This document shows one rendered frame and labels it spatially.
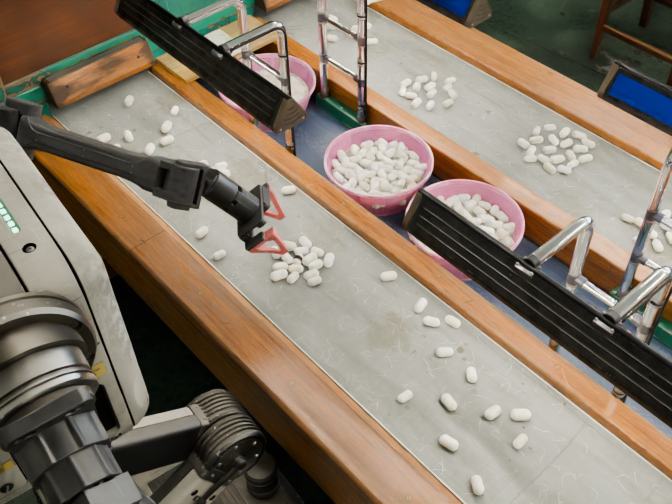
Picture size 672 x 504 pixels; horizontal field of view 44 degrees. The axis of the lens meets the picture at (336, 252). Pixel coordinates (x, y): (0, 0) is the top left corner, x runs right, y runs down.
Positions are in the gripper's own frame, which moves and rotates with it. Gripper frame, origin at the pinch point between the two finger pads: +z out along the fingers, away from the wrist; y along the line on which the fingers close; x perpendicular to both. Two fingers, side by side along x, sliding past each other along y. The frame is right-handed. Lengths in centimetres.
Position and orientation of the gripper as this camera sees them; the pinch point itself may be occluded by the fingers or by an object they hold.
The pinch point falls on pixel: (281, 233)
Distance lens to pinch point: 163.0
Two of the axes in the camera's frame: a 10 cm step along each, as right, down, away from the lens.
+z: 6.5, 4.7, 6.0
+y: 1.1, 7.2, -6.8
